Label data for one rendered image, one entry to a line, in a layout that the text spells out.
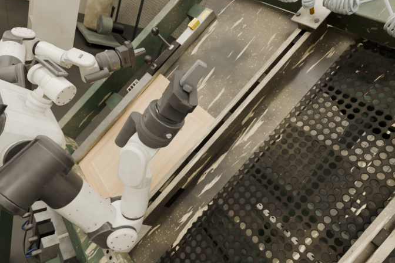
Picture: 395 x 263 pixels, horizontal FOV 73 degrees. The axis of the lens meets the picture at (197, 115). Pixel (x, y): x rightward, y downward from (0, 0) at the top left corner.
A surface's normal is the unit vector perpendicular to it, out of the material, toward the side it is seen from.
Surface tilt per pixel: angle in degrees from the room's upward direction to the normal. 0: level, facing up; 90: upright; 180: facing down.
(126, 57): 90
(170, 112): 100
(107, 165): 58
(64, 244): 0
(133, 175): 95
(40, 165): 49
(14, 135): 84
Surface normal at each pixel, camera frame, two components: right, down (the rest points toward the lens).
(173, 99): -0.58, 0.12
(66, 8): 0.52, 0.52
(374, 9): -0.44, -0.42
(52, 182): 0.74, 0.16
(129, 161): -0.31, 0.38
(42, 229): 0.33, -0.85
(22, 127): 0.84, -0.25
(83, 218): 0.32, 0.51
